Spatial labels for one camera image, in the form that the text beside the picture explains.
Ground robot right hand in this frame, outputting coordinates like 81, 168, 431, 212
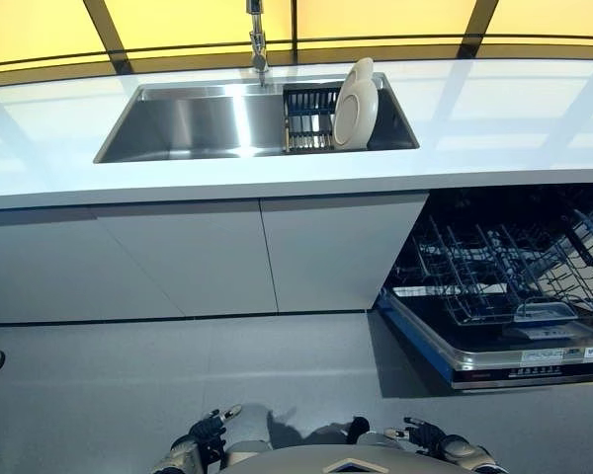
382, 417, 449, 453

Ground dishwasher wire rack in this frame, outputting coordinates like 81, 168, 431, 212
394, 197, 593, 330

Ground grey robot leg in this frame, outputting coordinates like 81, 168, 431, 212
345, 417, 391, 450
221, 402, 273, 465

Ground stainless steel sink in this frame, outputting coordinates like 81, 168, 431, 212
93, 72, 420, 164

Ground chrome kitchen faucet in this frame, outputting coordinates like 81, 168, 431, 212
245, 0, 271, 90

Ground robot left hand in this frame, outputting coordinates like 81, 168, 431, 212
190, 404, 243, 453

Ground grey robot torso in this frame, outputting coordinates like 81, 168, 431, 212
226, 443, 456, 474

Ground black dish drying rack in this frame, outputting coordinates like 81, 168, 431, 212
282, 84, 342, 152

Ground grey plastic dishwasher tray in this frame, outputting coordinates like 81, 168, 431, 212
513, 298, 579, 322

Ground grey robot left leg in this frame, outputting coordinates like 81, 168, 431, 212
221, 402, 273, 465

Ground black window frame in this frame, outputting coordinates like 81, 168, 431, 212
0, 0, 593, 70

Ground grey robot right leg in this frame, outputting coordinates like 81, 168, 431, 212
345, 417, 391, 450

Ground cream ceramic plate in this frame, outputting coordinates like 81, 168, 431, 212
331, 73, 380, 152
344, 56, 376, 93

